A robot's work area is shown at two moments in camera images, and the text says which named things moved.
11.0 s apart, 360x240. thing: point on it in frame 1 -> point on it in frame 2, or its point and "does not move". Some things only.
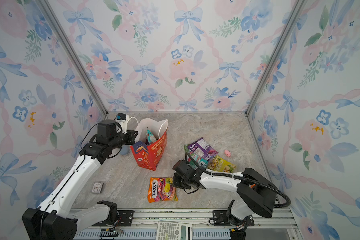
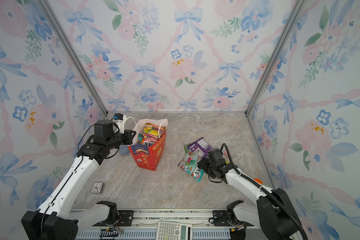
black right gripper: (175, 180) -> (203, 165)
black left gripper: (131, 136) does not move
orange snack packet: (161, 189) -> (152, 132)
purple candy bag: (203, 149) does not move
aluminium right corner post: (298, 7) does not move
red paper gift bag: (150, 144) does not move
